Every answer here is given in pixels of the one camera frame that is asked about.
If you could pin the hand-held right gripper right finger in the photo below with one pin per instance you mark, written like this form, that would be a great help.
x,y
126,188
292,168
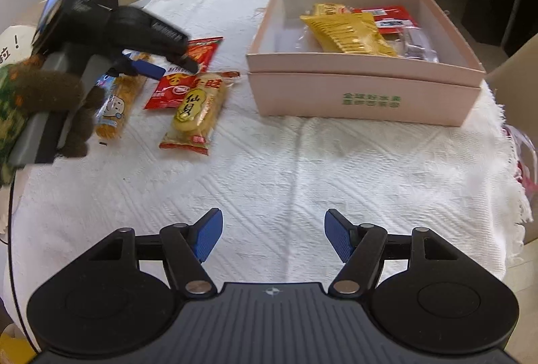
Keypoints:
x,y
338,235

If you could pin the red and white plastic bag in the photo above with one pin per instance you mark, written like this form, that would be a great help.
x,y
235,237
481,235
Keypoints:
x,y
525,162

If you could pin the yellow-label rice cracker packet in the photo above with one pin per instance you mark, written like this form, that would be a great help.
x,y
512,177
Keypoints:
x,y
195,108

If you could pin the person's left hand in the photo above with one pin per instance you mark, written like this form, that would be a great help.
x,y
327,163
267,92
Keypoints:
x,y
50,92

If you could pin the clear blue-print snack packet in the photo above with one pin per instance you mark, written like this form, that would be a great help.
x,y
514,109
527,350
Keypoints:
x,y
415,45

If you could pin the yellow foil snack packet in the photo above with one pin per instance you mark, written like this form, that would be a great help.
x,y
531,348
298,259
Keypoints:
x,y
349,35

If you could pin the long blue-label snack stick packet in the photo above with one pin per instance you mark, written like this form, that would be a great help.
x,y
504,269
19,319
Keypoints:
x,y
115,105

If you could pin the white textured tablecloth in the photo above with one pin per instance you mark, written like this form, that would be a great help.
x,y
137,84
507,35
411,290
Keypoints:
x,y
269,179

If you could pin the red snack packet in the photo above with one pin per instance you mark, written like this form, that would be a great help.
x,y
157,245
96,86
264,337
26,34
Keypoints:
x,y
178,88

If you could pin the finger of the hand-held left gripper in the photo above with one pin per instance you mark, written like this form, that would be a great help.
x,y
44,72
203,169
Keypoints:
x,y
147,68
159,35

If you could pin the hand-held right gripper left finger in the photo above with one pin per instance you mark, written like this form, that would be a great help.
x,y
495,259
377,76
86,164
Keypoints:
x,y
208,234

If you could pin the pink cardboard box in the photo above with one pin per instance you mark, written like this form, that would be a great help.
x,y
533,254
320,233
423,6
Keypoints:
x,y
361,99

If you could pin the yellow object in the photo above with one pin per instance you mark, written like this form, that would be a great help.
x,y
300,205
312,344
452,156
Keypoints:
x,y
17,347

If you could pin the cream cartoon print bag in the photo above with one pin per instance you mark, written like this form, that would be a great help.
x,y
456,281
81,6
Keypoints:
x,y
9,46

